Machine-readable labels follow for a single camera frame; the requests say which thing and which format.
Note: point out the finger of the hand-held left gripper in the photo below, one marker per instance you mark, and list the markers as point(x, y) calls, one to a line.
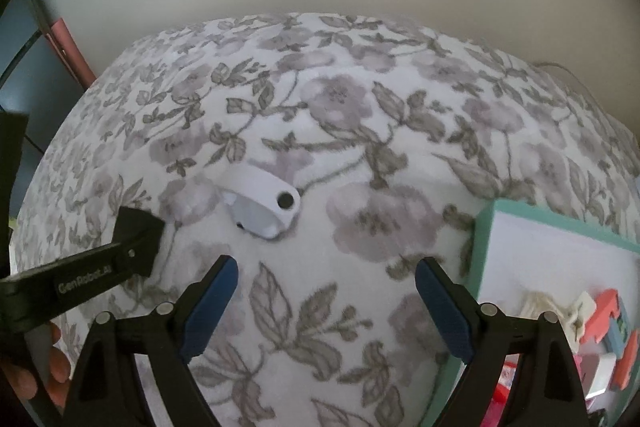
point(140, 237)

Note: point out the pink toy with blue back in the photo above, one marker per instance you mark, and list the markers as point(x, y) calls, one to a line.
point(607, 307)

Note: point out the person's left hand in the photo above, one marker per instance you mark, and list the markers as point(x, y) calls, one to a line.
point(59, 367)

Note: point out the white hair clip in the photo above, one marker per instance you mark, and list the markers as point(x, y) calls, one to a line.
point(535, 302)

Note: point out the teal cardboard tray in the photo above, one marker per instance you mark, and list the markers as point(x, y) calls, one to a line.
point(540, 247)

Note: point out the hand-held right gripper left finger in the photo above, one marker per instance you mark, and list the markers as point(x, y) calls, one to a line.
point(210, 307)

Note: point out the pink bar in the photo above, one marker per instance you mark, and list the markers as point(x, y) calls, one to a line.
point(70, 52)

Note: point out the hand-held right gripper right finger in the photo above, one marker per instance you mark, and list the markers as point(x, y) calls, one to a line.
point(447, 312)

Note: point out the dark blue panel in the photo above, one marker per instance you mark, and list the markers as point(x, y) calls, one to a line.
point(30, 72)

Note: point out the white charger plug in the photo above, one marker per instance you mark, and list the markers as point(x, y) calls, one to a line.
point(600, 372)

